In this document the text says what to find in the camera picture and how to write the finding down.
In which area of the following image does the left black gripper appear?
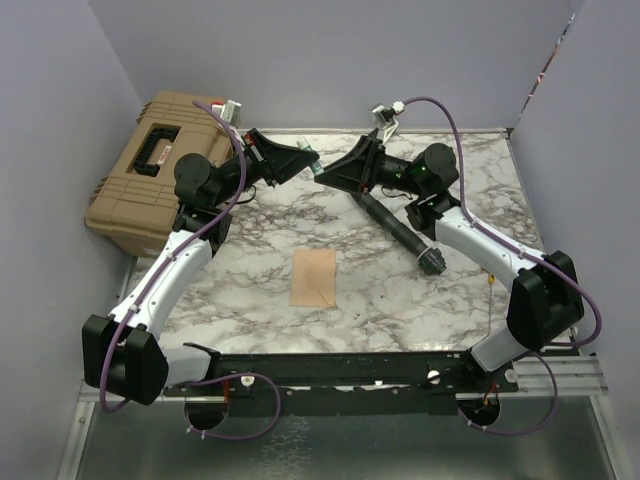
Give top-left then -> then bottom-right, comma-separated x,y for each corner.
212,128 -> 319,208

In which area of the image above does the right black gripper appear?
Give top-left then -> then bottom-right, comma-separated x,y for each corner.
314,136 -> 426,197

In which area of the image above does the green white glue stick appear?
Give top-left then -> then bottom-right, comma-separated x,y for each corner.
295,137 -> 324,175

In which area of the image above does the tan paper envelope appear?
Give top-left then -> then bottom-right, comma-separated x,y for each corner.
290,249 -> 336,308

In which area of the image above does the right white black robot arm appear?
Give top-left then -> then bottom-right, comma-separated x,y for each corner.
315,136 -> 584,391

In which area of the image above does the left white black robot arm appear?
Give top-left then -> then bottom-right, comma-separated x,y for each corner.
81,129 -> 319,405

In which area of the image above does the tan plastic tool case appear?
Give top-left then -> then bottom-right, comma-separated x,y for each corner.
85,91 -> 232,257

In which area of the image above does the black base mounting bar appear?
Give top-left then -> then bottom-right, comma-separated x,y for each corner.
164,351 -> 518,418

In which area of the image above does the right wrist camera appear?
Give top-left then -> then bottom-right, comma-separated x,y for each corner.
371,101 -> 406,144

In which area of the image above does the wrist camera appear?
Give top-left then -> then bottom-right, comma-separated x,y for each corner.
371,101 -> 406,144
211,99 -> 242,127

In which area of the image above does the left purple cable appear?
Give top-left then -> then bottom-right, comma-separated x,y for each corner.
98,99 -> 282,442

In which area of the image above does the purple cable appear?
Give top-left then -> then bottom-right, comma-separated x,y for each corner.
98,99 -> 282,442
402,95 -> 603,437

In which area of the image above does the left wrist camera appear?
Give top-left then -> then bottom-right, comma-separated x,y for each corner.
211,99 -> 242,127

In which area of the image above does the black corrugated hose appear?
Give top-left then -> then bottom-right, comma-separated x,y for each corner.
349,189 -> 447,275

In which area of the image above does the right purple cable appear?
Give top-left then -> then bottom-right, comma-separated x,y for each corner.
402,95 -> 603,437

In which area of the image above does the aluminium frame rail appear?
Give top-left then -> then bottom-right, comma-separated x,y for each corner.
514,356 -> 609,397

